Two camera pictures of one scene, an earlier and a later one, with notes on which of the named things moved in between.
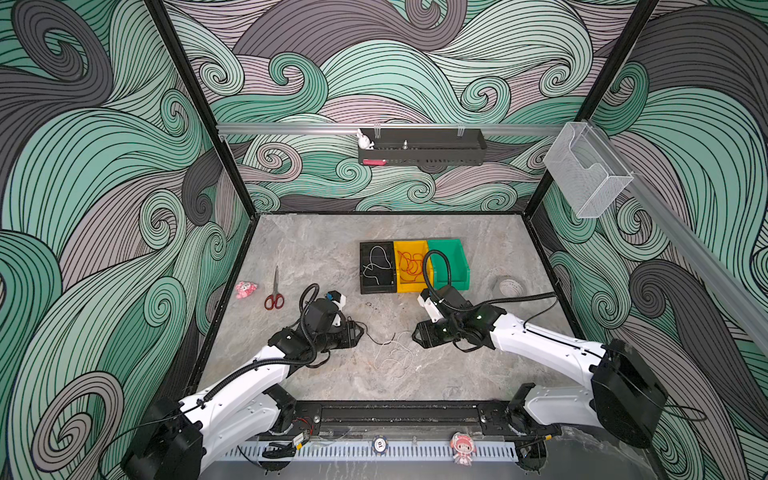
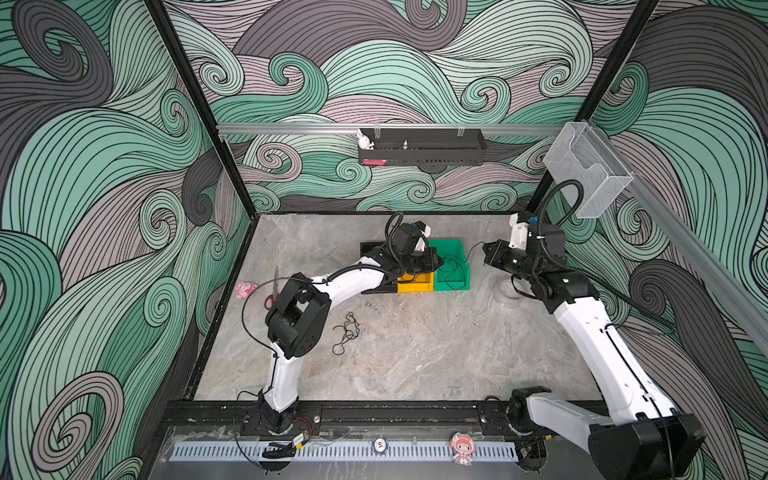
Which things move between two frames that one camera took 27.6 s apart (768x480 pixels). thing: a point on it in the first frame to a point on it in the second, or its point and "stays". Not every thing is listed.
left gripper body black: (343, 337) to (420, 262)
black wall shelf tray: (421, 146) stays
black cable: (374, 341) to (461, 265)
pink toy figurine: (244, 289) stays
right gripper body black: (438, 333) to (509, 258)
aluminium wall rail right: (702, 251) stays
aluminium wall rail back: (389, 128) stays
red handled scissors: (276, 299) stays
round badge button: (380, 444) stays
